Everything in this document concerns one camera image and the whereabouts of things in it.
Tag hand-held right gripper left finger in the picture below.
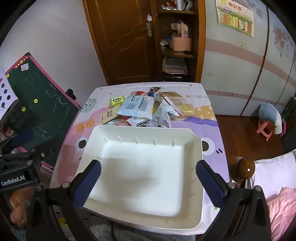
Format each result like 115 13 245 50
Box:
25 159 102 241

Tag white plastic bin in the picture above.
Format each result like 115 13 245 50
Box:
76 125 204 230

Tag dark grey bag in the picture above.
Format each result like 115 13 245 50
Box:
280 133 296 154

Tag wooden door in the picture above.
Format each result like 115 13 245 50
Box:
83 0 160 85

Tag wooden bedpost knob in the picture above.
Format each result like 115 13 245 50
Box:
231 157 256 186

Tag white pillow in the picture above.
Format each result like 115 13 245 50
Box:
253 150 296 200

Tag yellow biscuit packet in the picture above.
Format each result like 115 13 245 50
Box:
179 104 196 118

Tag wall poster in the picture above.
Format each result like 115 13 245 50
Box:
215 0 255 38

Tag large white blue snack packet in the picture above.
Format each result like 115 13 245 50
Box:
117 95 156 120

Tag floral sliding wardrobe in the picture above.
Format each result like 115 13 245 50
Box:
201 0 296 117

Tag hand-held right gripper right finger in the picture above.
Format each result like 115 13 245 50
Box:
195 159 272 241

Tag black bag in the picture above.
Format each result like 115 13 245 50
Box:
164 74 184 82

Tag clear bread packet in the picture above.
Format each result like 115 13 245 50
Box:
159 91 186 105

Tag wooden corner shelf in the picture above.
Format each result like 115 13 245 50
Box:
154 0 207 83

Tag shelf-top bottles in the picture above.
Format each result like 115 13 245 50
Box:
162 0 194 11

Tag green snack packet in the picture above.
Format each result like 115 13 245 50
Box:
109 96 125 108

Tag green chalkboard pink frame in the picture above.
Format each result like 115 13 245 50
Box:
5 52 82 168

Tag white dotted board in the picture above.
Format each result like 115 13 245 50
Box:
0 67 19 114

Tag person's left hand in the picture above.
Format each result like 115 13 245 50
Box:
10 187 31 230

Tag pink plastic stool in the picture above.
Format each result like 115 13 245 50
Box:
257 120 274 141

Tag stack of folded cloths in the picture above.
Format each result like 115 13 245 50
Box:
162 57 188 75

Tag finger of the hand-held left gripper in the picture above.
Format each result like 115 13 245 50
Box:
0 130 35 151
0 137 59 166

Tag pink storage basket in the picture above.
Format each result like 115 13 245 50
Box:
171 20 193 53

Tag cartoon printed tablecloth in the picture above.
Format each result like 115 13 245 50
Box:
50 82 232 237

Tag pink blanket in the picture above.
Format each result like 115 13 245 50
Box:
265 187 296 241

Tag grey shaggy rug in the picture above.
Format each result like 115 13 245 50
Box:
80 214 188 241

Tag brown kraft paper packet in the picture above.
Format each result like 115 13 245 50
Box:
100 108 121 125

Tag metal door handle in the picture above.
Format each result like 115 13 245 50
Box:
140 22 152 37

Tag small silver snack packet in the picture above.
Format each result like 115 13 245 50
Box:
127 116 151 127

